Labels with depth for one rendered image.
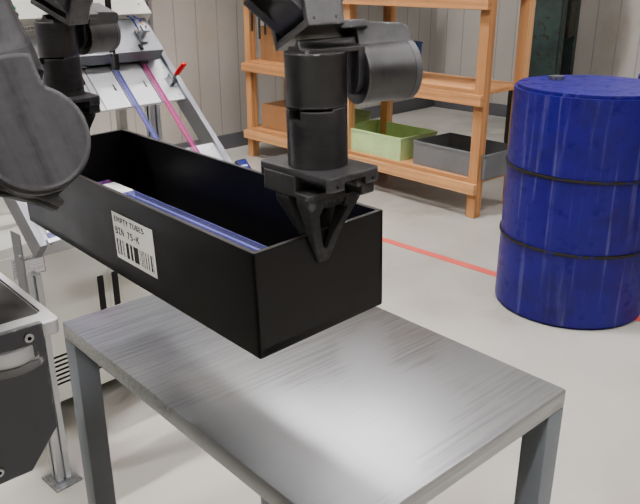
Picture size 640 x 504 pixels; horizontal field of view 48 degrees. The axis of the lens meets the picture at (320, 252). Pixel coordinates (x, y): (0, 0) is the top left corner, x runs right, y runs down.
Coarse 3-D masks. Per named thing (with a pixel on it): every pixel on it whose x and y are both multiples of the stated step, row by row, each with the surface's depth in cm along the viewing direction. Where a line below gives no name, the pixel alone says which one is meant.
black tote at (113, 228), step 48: (96, 144) 114; (144, 144) 111; (96, 192) 89; (144, 192) 116; (192, 192) 105; (240, 192) 95; (96, 240) 93; (144, 240) 83; (192, 240) 74; (288, 240) 69; (336, 240) 73; (144, 288) 86; (192, 288) 77; (240, 288) 70; (288, 288) 71; (336, 288) 75; (240, 336) 72; (288, 336) 72
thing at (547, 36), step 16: (544, 0) 559; (560, 0) 553; (576, 0) 589; (544, 16) 562; (560, 16) 557; (576, 16) 602; (544, 32) 566; (560, 32) 561; (576, 32) 625; (544, 48) 569; (560, 48) 569; (544, 64) 573; (560, 64) 581
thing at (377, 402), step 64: (128, 320) 126; (192, 320) 126; (384, 320) 126; (128, 384) 110; (192, 384) 107; (256, 384) 107; (320, 384) 107; (384, 384) 107; (448, 384) 107; (512, 384) 107; (256, 448) 92; (320, 448) 92; (384, 448) 92; (448, 448) 92
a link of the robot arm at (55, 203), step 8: (0, 192) 57; (8, 192) 56; (56, 192) 55; (24, 200) 59; (32, 200) 58; (40, 200) 58; (48, 200) 55; (56, 200) 55; (48, 208) 59; (56, 208) 58
